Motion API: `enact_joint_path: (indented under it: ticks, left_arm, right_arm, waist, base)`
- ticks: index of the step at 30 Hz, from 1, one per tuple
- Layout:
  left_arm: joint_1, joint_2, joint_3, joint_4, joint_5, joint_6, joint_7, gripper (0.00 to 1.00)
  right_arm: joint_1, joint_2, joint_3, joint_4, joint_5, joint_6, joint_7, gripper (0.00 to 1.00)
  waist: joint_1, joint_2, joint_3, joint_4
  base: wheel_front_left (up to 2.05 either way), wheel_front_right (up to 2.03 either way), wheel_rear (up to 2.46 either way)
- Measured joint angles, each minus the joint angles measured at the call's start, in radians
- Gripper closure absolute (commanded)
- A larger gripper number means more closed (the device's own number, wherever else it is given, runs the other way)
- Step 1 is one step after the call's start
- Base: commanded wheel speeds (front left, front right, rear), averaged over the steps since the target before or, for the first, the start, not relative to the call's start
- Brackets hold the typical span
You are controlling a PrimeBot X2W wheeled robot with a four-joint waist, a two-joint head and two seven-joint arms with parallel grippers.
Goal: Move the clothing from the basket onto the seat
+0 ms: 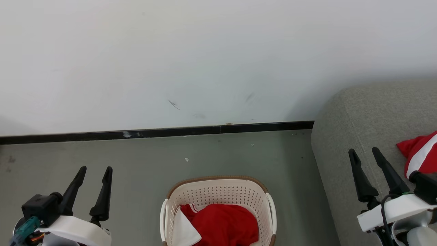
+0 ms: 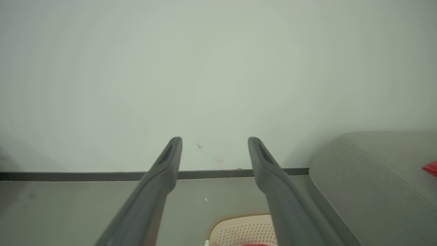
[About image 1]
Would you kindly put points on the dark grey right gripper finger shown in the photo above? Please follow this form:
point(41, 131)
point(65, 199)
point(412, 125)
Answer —
point(391, 177)
point(362, 181)

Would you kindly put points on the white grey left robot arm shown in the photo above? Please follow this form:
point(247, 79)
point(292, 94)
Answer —
point(54, 242)

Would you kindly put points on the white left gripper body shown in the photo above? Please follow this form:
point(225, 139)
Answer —
point(78, 230)

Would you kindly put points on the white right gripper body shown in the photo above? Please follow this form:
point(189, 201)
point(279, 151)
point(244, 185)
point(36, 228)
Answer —
point(399, 209)

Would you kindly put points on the grey fabric sofa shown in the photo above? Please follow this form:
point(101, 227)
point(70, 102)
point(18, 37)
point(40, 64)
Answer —
point(358, 119)

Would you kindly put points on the black wall baseboard strip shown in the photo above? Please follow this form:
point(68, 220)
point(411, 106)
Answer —
point(170, 131)

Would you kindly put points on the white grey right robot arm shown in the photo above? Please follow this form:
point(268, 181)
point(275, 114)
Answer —
point(421, 237)

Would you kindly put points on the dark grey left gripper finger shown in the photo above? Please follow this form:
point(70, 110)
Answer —
point(103, 201)
point(71, 194)

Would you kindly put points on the red garment with white panel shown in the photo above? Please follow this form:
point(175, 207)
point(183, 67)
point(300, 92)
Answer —
point(225, 225)

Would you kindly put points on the cream perforated laundry basket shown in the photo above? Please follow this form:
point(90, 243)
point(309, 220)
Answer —
point(222, 193)

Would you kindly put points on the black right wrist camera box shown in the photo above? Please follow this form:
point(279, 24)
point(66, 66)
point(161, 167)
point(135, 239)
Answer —
point(426, 188)

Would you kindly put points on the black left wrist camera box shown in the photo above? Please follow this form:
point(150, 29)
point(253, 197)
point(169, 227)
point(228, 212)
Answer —
point(41, 208)

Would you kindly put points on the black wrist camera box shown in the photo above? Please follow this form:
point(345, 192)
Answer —
point(41, 208)
point(426, 188)

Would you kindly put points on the red garment with white stripe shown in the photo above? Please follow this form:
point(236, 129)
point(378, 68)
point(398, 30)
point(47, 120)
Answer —
point(414, 147)

